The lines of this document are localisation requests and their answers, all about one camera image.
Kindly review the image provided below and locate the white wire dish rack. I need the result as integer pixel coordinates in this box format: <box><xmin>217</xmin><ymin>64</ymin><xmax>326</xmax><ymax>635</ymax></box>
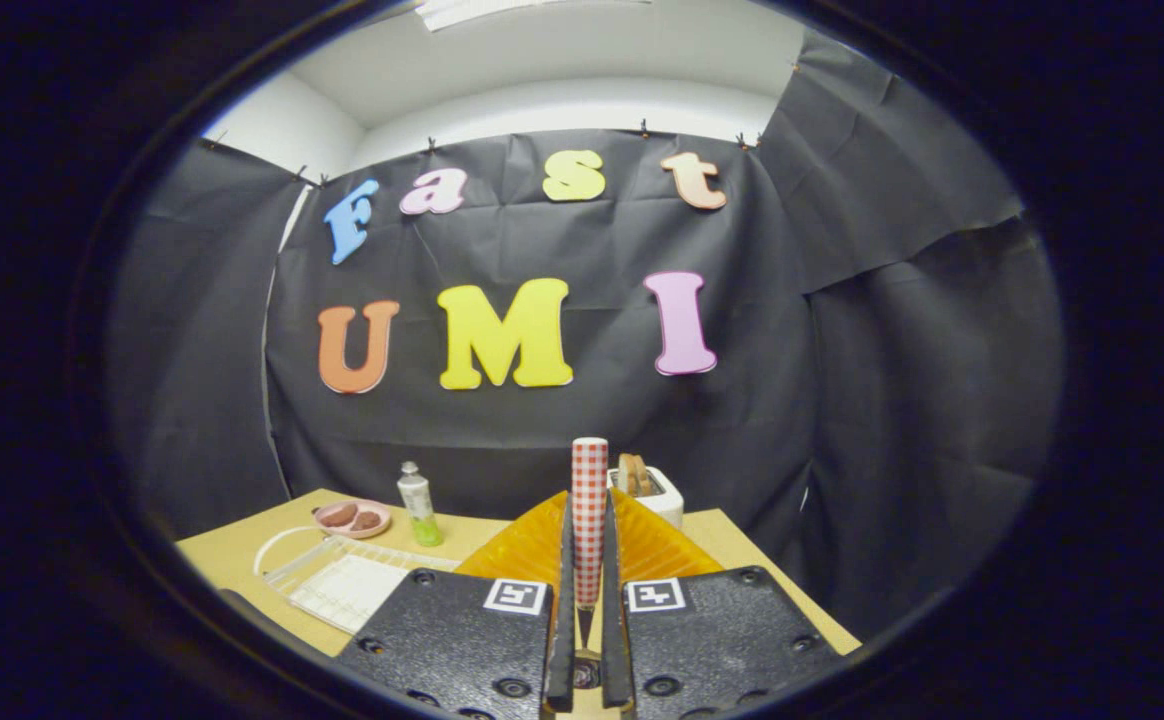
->
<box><xmin>254</xmin><ymin>525</ymin><xmax>463</xmax><ymax>636</ymax></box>

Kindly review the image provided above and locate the white ribbed drip tray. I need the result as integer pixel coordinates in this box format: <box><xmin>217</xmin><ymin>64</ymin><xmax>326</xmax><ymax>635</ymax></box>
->
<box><xmin>290</xmin><ymin>555</ymin><xmax>411</xmax><ymax>636</ymax></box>

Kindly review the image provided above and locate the clear bottle with green liquid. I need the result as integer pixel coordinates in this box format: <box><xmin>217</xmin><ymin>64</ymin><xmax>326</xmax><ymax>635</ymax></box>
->
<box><xmin>397</xmin><ymin>461</ymin><xmax>445</xmax><ymax>548</ymax></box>

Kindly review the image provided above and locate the cream toaster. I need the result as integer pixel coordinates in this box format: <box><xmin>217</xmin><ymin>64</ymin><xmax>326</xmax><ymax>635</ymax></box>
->
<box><xmin>607</xmin><ymin>465</ymin><xmax>685</xmax><ymax>529</ymax></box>

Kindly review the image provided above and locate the black backdrop cloth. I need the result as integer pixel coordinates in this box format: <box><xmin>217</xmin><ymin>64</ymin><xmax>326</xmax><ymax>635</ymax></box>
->
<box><xmin>107</xmin><ymin>30</ymin><xmax>1063</xmax><ymax>641</ymax></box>

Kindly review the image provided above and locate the bread slice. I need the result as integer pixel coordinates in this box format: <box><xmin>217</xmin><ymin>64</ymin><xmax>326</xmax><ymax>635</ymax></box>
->
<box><xmin>617</xmin><ymin>453</ymin><xmax>655</xmax><ymax>498</ymax></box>

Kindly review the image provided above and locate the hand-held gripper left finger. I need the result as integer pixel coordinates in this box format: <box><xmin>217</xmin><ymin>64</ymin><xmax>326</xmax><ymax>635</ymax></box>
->
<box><xmin>330</xmin><ymin>488</ymin><xmax>577</xmax><ymax>720</ymax></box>

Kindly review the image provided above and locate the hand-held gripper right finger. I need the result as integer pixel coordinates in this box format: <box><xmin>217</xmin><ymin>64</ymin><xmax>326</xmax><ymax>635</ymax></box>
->
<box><xmin>599</xmin><ymin>487</ymin><xmax>843</xmax><ymax>720</ymax></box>

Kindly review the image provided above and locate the ceiling light panel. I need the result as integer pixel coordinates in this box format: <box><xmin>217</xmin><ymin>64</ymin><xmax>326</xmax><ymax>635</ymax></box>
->
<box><xmin>414</xmin><ymin>0</ymin><xmax>653</xmax><ymax>31</ymax></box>

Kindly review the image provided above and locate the pink plate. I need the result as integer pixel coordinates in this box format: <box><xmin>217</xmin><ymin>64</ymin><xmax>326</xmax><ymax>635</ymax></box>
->
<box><xmin>313</xmin><ymin>499</ymin><xmax>393</xmax><ymax>540</ymax></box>

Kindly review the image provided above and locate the pink checked handle spoon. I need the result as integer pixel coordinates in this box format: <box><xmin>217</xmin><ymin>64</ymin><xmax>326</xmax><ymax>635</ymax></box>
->
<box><xmin>571</xmin><ymin>437</ymin><xmax>610</xmax><ymax>651</ymax></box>

